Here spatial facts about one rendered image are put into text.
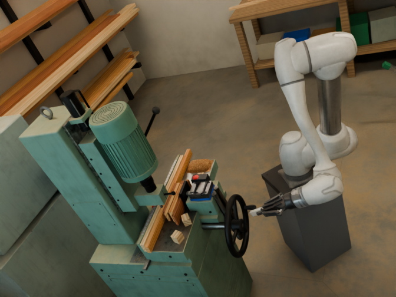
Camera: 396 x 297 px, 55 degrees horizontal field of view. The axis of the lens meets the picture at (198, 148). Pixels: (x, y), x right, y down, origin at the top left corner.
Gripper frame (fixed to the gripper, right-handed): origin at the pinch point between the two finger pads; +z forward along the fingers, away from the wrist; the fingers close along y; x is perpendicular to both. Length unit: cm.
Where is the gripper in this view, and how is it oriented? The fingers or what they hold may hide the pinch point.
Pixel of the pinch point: (257, 211)
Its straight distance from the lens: 184.2
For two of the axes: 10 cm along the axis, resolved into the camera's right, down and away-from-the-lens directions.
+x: 6.3, 6.8, 3.7
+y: -2.5, 6.3, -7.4
